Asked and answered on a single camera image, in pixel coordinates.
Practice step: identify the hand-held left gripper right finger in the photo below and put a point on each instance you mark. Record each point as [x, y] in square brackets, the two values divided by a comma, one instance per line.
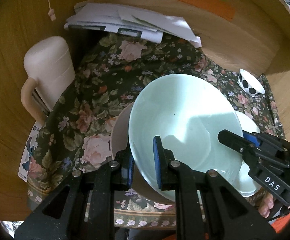
[157, 160]

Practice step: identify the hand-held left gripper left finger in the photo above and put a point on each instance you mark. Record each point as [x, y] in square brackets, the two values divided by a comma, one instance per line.
[128, 172]

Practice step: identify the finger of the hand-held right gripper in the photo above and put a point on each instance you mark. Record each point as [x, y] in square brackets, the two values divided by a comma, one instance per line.
[250, 137]
[232, 141]

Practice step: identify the light green plate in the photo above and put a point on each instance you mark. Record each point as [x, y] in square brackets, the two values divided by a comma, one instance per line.
[248, 180]

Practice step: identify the beige bowl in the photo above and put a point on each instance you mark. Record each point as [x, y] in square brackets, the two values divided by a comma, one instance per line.
[118, 135]

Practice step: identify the light green bowl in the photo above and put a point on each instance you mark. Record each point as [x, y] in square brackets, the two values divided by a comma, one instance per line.
[185, 110]

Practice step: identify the person's right forearm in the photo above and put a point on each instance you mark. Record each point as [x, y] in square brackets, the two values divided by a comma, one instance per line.
[286, 222]

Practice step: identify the person's right hand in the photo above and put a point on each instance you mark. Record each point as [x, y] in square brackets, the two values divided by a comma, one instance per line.
[266, 205]

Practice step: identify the white polka dot bowl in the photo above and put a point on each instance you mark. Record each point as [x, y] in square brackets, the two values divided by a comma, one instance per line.
[253, 81]

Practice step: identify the dark floral tablecloth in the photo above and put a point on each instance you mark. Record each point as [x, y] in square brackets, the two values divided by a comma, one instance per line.
[97, 80]

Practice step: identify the cartoon printed card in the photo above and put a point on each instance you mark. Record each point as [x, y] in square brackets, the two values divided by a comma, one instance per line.
[27, 162]

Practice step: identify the orange paper strip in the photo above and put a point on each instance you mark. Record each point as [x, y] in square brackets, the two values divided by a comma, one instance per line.
[205, 1]

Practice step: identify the stack of white papers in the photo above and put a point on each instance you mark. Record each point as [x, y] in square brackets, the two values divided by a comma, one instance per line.
[135, 17]

